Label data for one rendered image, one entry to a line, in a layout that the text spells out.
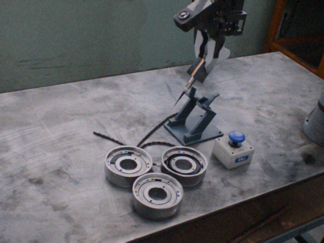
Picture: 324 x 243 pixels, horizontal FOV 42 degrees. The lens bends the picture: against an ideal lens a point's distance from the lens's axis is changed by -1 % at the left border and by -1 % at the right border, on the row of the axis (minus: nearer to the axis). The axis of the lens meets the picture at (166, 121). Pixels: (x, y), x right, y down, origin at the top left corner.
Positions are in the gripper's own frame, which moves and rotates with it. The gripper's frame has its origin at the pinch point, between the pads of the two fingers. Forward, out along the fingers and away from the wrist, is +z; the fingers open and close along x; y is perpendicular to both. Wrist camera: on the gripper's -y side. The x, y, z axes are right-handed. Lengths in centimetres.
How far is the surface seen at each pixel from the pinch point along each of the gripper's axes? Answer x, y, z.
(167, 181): -16.3, -17.7, 16.8
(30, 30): 148, 3, 52
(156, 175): -14.3, -19.4, 16.2
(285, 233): -24, 23, 46
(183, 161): -11.5, -10.2, 17.4
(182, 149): -8.8, -8.9, 16.2
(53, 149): 6.9, -34.6, 19.7
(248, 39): 140, 163, 74
